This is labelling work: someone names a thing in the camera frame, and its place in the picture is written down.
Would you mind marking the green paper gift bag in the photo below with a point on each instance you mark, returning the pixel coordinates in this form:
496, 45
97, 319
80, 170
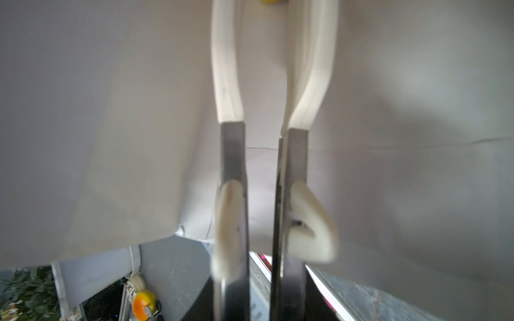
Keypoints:
110, 138

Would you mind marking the white silicone kitchen tongs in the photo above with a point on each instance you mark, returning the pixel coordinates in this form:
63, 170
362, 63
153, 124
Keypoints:
303, 231

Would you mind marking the potted green plant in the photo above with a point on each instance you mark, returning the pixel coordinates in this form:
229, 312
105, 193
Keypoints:
31, 294

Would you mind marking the orange yellow round object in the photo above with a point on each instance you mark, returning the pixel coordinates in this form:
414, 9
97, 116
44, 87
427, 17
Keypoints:
145, 305

